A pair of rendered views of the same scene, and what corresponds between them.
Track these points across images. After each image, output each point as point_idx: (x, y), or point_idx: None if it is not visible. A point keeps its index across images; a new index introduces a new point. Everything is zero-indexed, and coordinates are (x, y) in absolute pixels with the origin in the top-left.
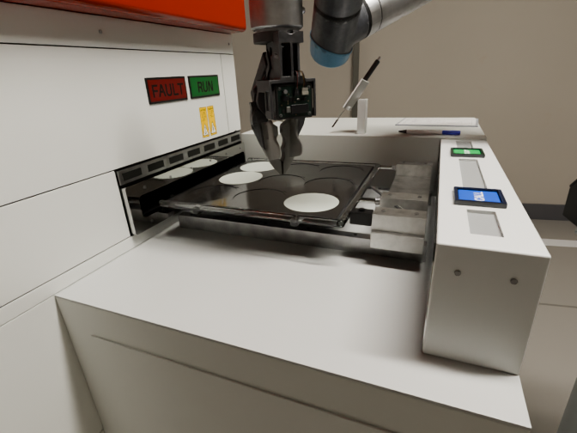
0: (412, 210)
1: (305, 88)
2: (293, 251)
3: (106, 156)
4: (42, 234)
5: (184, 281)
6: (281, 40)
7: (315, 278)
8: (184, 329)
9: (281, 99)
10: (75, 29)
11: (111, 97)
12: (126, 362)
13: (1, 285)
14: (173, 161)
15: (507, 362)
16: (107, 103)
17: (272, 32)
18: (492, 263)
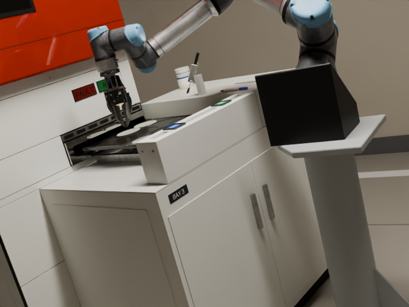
0: None
1: (119, 92)
2: (138, 164)
3: (56, 129)
4: (33, 162)
5: (86, 179)
6: (104, 77)
7: (136, 171)
8: (79, 189)
9: (110, 97)
10: (40, 80)
11: (56, 103)
12: (65, 212)
13: (20, 181)
14: (91, 128)
15: (164, 180)
16: (55, 106)
17: (103, 74)
18: (146, 146)
